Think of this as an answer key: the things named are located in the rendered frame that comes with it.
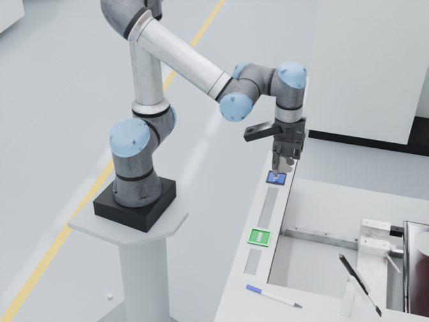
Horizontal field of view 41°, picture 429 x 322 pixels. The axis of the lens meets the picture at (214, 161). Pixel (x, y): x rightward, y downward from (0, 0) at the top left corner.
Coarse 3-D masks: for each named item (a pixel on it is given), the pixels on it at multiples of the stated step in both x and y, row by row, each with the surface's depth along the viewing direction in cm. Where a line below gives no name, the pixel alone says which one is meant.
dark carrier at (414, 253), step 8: (416, 232) 161; (416, 248) 156; (416, 256) 154; (424, 256) 154; (416, 264) 151; (424, 264) 151; (416, 272) 149; (424, 272) 149; (416, 280) 147; (424, 280) 147; (416, 288) 145; (424, 288) 145; (416, 296) 143; (424, 296) 143; (416, 304) 141; (424, 304) 141; (416, 312) 139; (424, 312) 139
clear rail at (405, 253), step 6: (408, 252) 155; (408, 258) 153; (408, 264) 151; (408, 270) 149; (408, 276) 148; (408, 282) 146; (408, 288) 144; (408, 294) 143; (408, 300) 141; (408, 306) 140; (408, 312) 138
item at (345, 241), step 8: (288, 232) 169; (296, 232) 168; (304, 232) 167; (312, 232) 168; (320, 232) 168; (312, 240) 168; (320, 240) 168; (328, 240) 167; (336, 240) 166; (344, 240) 165; (352, 240) 165; (352, 248) 166; (400, 248) 163; (408, 248) 163; (392, 256) 164; (400, 256) 163
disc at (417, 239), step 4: (424, 232) 161; (428, 232) 161; (416, 236) 160; (420, 236) 160; (424, 236) 160; (428, 236) 160; (416, 240) 158; (420, 240) 158; (424, 240) 159; (428, 240) 159; (416, 244) 157; (420, 244) 157; (424, 244) 157; (428, 244) 157; (420, 248) 156; (424, 248) 156; (428, 248) 156; (424, 252) 155; (428, 252) 155
